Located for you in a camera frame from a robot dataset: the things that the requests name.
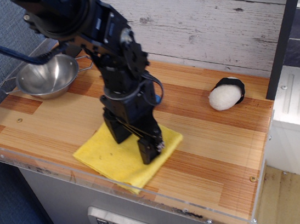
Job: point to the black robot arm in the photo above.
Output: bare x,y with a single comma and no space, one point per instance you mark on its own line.
104,34

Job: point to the clear acrylic table edge guard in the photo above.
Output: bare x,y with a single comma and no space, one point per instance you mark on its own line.
212,177

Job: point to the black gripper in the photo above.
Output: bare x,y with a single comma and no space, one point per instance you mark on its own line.
132,113

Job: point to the stainless steel bowl with handles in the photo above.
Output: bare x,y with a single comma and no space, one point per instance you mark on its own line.
47,81

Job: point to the blue handled metal spork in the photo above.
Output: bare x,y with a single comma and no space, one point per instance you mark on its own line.
158,99

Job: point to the dark vertical post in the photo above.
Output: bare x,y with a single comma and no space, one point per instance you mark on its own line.
286,27

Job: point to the yellow cloth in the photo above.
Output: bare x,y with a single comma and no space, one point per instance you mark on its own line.
122,162

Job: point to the white and black plush toy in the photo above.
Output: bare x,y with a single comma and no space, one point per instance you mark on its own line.
227,93

